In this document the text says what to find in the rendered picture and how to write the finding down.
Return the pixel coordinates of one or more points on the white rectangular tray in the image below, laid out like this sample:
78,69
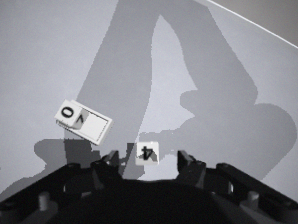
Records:
95,128

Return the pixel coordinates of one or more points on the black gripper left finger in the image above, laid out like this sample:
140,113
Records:
40,201

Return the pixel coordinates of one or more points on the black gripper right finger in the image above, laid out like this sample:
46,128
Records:
263,203

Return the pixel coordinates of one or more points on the white cube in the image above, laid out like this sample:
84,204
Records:
147,153
71,114

